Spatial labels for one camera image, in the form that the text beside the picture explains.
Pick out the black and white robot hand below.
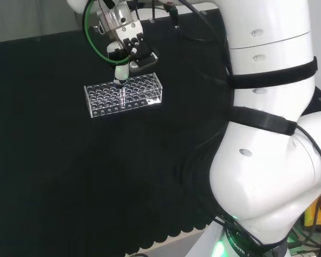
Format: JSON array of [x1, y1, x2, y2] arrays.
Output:
[[105, 20, 160, 86]]

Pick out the clear glass test tube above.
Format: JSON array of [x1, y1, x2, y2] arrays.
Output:
[[119, 84, 126, 111]]

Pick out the clear acrylic test tube rack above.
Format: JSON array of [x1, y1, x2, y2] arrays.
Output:
[[83, 72, 163, 119]]

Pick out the black bench cloth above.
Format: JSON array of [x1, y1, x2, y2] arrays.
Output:
[[0, 10, 238, 257]]

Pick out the yellow stop button box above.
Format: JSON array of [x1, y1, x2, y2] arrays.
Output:
[[302, 187, 321, 231]]

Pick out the green cable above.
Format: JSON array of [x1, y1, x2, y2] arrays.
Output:
[[82, 0, 132, 65]]

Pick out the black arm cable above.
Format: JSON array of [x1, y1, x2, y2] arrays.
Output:
[[168, 0, 235, 89]]

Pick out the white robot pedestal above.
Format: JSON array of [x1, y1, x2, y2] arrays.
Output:
[[186, 214, 231, 257]]

